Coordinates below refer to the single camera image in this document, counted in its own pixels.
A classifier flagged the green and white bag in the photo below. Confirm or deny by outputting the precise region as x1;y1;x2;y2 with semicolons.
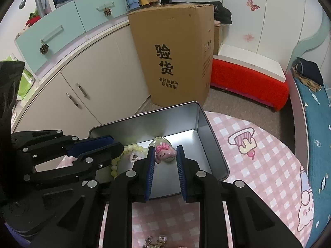
2;54;35;101

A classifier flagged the small cardboard box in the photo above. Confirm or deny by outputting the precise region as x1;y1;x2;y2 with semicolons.
213;24;226;56

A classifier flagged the teal bunk bed frame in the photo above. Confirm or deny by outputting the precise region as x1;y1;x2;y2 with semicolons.
284;10;331;83

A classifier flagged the black clothes pile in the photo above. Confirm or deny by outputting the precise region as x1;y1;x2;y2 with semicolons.
211;1;233;26

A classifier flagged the white wardrobe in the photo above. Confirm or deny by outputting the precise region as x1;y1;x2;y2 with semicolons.
181;0;326;73

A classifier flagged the teal drawer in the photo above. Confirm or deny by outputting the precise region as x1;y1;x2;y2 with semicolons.
74;0;130;33
16;11;86;74

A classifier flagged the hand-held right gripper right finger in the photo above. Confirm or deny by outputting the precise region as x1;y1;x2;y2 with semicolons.
176;146;308;248

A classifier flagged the large cardboard box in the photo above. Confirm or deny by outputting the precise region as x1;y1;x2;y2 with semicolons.
127;3;215;108

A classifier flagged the pink toy keychain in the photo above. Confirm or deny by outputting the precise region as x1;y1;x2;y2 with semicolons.
152;136;178;164

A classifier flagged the grey metal tin box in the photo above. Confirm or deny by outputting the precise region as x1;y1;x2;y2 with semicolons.
89;101;230;202

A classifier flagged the red strawberry plush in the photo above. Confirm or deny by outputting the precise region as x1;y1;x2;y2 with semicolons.
19;8;42;35

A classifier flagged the white step board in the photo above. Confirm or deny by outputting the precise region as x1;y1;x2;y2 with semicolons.
218;43;286;83

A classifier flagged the metal cabinet handle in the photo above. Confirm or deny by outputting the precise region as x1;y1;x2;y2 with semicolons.
75;82;88;99
66;92;79;107

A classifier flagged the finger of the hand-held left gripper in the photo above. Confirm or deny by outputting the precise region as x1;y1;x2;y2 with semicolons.
12;130;115;159
24;142;125;188

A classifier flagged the folded dark clothes stack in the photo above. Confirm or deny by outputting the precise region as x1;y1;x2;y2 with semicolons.
292;57;324;91

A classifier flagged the pink checked tablecloth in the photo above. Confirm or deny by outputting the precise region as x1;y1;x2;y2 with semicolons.
100;110;310;248

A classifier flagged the teal printed bedsheet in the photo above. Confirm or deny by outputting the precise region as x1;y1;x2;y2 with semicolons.
292;77;331;248

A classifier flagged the silver trinket keychain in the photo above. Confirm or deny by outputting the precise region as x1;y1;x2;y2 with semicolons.
143;234;169;248

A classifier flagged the white low cabinet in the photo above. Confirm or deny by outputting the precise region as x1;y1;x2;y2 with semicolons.
12;21;152;135

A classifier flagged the pale yellow bead bracelet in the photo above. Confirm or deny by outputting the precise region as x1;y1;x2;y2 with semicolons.
111;144;150;178

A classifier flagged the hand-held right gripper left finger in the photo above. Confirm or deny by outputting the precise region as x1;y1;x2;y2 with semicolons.
16;147;156;248

